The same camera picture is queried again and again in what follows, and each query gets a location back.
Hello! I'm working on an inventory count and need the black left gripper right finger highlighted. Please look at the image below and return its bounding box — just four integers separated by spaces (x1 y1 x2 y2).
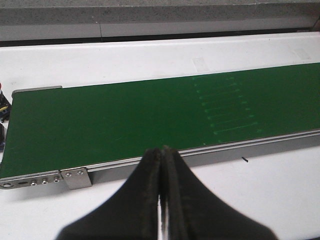
161 147 277 240

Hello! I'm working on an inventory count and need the red mushroom push button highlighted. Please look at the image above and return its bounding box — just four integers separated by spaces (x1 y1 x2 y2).
0 89 12 123

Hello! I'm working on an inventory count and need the green conveyor belt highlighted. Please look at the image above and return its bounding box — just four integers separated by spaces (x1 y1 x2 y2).
0 62 320 179

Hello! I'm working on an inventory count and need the yellow mushroom push button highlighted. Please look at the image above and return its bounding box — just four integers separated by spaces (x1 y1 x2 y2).
0 123 6 153

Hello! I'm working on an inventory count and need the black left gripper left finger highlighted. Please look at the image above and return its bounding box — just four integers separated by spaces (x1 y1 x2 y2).
57 148 161 240

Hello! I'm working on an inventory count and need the grey granite counter slab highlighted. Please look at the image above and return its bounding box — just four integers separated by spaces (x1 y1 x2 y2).
0 0 320 25

